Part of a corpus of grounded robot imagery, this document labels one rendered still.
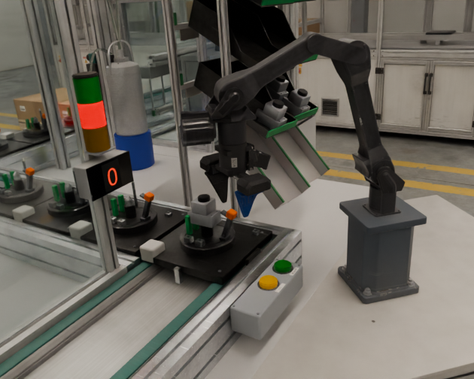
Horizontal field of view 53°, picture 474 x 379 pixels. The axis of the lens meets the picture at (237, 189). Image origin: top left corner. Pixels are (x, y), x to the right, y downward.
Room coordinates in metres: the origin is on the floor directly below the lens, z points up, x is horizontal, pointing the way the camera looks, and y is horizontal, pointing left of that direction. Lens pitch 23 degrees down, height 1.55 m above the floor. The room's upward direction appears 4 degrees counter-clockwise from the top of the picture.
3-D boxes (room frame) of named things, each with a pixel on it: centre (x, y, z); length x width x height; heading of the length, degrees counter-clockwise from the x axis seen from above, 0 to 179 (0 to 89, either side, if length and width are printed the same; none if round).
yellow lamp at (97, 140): (0.95, 0.28, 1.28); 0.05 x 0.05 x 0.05
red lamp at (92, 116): (0.95, 0.28, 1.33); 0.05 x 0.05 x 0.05
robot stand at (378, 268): (0.99, -0.33, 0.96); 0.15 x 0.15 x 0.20; 13
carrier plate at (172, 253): (1.05, 0.08, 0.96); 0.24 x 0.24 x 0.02; 57
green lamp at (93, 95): (0.95, 0.28, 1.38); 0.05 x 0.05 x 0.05
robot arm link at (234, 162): (0.93, 0.00, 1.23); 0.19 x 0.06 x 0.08; 32
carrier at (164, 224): (1.19, 0.30, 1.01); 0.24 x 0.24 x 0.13; 57
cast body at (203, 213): (1.06, 0.09, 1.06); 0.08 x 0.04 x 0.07; 57
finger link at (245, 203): (0.88, -0.02, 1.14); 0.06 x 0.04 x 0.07; 122
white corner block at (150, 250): (1.02, 0.22, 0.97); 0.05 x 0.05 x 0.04; 57
